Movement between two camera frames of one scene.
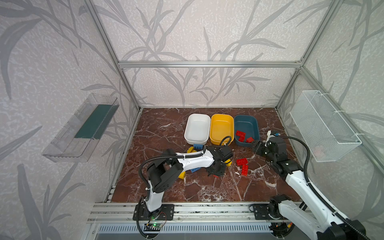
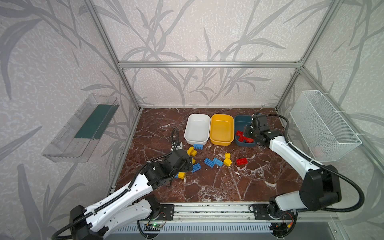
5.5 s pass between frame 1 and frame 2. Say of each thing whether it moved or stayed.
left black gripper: moved
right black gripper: moved
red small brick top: stayed
